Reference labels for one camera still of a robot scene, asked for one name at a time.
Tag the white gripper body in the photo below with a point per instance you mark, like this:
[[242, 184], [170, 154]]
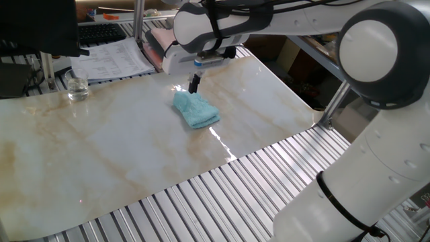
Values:
[[178, 64]]

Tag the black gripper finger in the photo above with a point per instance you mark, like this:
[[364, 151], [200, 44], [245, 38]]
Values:
[[198, 82], [192, 84]]

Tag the light blue fluffy cloth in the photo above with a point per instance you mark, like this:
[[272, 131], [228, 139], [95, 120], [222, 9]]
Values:
[[198, 111]]

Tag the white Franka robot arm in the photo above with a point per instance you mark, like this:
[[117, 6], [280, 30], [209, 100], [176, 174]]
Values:
[[369, 151]]

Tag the stack of books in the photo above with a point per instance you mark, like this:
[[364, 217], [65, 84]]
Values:
[[152, 53]]

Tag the printed paper sheets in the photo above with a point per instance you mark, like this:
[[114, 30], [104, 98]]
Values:
[[111, 60]]

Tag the orange tool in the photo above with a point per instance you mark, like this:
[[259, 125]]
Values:
[[111, 17]]

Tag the black keyboard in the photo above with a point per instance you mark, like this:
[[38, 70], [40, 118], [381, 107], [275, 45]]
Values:
[[100, 33]]

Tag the clear glass of water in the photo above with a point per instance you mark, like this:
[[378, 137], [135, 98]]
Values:
[[78, 89]]

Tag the grey metal shelf rack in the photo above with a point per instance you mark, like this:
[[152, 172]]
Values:
[[315, 53]]

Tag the marble pattern table mat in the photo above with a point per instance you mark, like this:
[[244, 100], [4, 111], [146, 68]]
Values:
[[84, 151]]

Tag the black monitor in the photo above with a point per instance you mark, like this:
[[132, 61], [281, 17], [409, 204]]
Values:
[[37, 23]]

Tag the black box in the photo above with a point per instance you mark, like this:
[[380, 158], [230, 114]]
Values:
[[15, 80]]

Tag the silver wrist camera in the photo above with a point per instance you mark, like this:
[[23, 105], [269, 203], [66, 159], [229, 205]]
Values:
[[208, 58]]

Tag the aluminium frame post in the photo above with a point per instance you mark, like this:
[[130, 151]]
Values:
[[138, 20], [334, 104], [48, 70]]

